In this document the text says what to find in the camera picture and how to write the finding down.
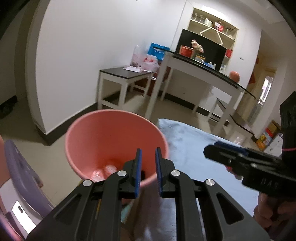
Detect pink plastic trash bucket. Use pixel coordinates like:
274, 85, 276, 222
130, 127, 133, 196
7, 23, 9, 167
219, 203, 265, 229
65, 109, 170, 188

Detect person's right hand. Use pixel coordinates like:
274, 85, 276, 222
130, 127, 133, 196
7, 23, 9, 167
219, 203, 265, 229
254, 193, 295, 228

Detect white purple drawing board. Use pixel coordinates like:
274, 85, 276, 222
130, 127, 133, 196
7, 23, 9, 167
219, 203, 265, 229
267, 133, 283, 157

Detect right white black bench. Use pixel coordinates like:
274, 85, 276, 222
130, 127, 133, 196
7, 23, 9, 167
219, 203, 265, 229
207, 98, 254, 146

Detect white black bench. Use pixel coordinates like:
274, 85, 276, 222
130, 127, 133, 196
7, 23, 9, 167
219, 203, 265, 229
207, 98, 254, 146
97, 67, 153, 110

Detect colourful cardboard box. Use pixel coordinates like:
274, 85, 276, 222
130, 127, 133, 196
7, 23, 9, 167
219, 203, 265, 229
256, 120, 281, 151

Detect purple plastic stool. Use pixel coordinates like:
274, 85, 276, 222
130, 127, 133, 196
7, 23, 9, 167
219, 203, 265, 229
1, 140, 54, 240

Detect orange pomelo fruit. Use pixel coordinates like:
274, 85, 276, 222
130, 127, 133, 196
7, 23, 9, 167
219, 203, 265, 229
229, 71, 240, 83

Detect white table black glass top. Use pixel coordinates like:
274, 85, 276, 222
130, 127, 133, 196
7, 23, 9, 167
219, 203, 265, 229
144, 51, 255, 135

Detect black television screen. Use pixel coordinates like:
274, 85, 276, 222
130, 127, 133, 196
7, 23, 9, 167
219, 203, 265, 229
176, 29, 226, 71

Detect blue storage box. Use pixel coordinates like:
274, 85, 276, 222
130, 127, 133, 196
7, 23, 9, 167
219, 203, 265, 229
147, 43, 170, 61

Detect papers on bench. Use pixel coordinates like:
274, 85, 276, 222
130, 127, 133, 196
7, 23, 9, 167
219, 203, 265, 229
124, 66, 142, 73

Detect left white black bench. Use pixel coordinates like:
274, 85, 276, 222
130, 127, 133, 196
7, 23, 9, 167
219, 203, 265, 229
97, 67, 153, 110

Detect clear plastic bag on bench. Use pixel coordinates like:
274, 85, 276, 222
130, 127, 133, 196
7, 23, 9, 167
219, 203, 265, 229
130, 45, 159, 73

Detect white wall shelf unit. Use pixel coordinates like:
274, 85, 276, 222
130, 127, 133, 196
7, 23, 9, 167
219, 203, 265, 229
187, 8, 238, 73

